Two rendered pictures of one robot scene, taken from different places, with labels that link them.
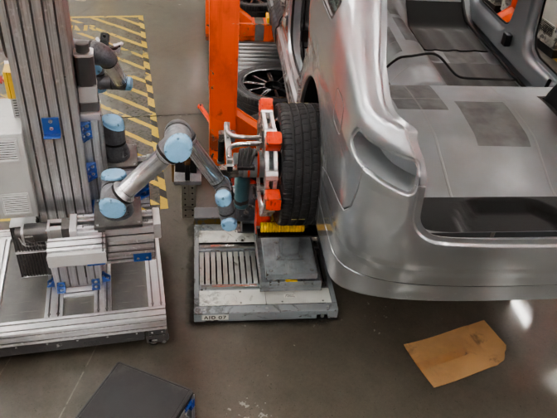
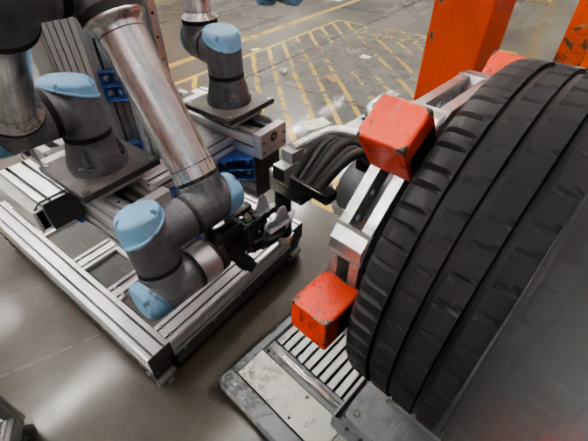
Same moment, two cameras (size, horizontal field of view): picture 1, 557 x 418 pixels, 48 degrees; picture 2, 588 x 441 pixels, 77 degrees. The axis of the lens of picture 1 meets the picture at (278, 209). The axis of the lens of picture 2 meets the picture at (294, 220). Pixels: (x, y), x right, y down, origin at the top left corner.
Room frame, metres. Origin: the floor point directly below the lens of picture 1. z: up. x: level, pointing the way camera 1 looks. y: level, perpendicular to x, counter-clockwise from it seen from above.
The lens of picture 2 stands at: (2.26, -0.22, 1.37)
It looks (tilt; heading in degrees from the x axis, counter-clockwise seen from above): 42 degrees down; 52
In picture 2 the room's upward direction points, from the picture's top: straight up
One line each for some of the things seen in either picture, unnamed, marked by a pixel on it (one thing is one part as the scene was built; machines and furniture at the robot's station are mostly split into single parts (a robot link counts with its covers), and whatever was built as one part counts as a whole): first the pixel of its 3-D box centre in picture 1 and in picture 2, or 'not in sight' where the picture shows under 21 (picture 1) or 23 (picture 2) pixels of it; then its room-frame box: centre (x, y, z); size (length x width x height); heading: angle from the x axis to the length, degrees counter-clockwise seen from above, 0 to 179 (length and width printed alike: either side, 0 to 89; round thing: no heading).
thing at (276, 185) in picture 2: (229, 170); (293, 181); (2.63, 0.26, 0.93); 0.09 x 0.05 x 0.05; 99
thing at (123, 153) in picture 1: (115, 148); (227, 86); (2.84, 0.90, 0.87); 0.15 x 0.15 x 0.10
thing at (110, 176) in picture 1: (114, 183); (72, 103); (2.36, 0.77, 0.98); 0.13 x 0.12 x 0.14; 11
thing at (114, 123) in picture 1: (112, 128); (222, 49); (2.84, 0.91, 0.98); 0.13 x 0.12 x 0.14; 91
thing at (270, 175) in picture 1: (265, 164); (418, 215); (2.83, 0.09, 0.85); 0.54 x 0.07 x 0.54; 9
